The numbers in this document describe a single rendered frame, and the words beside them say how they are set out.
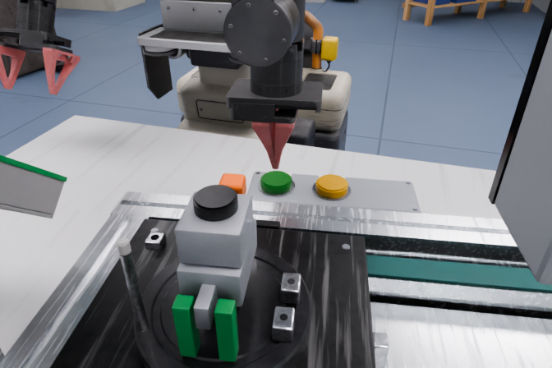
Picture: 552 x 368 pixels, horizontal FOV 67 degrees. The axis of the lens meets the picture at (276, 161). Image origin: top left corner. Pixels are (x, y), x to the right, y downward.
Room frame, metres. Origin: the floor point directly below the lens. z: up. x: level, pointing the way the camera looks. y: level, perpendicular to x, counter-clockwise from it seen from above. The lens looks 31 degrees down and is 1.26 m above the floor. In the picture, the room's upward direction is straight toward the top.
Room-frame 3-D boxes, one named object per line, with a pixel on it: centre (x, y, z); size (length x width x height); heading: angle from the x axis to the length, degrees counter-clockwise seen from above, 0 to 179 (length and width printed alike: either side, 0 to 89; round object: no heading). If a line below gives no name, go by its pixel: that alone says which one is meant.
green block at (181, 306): (0.19, 0.06, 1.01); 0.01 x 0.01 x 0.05; 83
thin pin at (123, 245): (0.21, 0.10, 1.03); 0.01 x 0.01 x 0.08
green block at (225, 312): (0.18, 0.03, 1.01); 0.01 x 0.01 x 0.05; 83
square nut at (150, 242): (0.32, 0.12, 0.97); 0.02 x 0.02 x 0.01; 83
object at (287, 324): (0.20, -0.01, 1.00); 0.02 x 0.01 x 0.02; 173
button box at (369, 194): (0.43, -0.07, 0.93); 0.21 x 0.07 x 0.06; 83
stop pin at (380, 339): (0.21, -0.08, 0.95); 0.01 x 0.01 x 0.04; 83
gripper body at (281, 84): (0.44, 0.00, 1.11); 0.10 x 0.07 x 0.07; 83
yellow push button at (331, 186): (0.43, -0.07, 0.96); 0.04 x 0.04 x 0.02
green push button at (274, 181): (0.44, 0.00, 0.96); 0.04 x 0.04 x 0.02
